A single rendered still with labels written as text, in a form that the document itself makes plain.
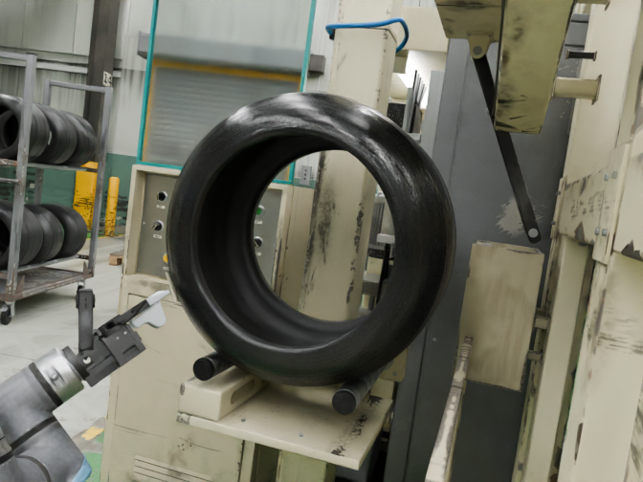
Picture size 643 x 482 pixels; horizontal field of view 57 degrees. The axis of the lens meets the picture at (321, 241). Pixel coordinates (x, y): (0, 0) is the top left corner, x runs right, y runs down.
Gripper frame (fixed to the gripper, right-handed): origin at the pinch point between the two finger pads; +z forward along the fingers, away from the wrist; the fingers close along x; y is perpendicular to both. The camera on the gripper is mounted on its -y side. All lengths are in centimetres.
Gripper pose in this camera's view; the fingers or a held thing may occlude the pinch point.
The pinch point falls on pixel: (161, 292)
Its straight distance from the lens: 118.7
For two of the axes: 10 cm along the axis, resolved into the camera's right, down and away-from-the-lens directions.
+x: 3.9, -2.1, -9.0
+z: 7.3, -5.3, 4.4
